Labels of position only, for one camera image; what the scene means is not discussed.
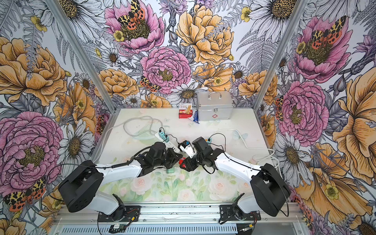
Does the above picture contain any black charger cable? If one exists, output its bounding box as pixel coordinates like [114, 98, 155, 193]
[158, 127, 184, 147]

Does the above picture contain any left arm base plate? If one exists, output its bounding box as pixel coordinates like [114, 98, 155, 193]
[98, 205, 141, 223]

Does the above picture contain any green plug adapter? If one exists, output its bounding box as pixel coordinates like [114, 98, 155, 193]
[166, 167, 175, 174]

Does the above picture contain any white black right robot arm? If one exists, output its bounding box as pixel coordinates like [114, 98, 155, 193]
[178, 137, 291, 217]

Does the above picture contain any teal USB charger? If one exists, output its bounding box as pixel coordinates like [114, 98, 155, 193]
[158, 131, 169, 142]

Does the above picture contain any blue white tissue pack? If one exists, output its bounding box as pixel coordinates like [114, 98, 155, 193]
[188, 109, 199, 124]

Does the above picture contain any silver first aid case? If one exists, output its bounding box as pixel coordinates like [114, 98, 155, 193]
[197, 91, 233, 121]

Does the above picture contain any grey power strip cord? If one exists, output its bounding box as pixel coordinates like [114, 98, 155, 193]
[96, 115, 165, 153]

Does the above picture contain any red white bandage box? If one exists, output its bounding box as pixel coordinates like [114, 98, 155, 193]
[178, 103, 193, 119]

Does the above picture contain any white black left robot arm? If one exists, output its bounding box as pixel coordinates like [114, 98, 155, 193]
[58, 142, 183, 221]

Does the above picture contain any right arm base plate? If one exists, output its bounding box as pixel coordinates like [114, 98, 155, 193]
[219, 204, 261, 223]

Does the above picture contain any white cord on right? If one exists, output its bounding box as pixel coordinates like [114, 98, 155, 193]
[210, 128, 287, 194]

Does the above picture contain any aluminium front rail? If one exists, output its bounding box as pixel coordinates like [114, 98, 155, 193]
[53, 202, 304, 226]

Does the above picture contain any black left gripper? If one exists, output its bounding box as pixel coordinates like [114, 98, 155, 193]
[154, 147, 183, 169]

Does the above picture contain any white power strip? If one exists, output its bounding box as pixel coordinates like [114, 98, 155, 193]
[155, 132, 196, 159]

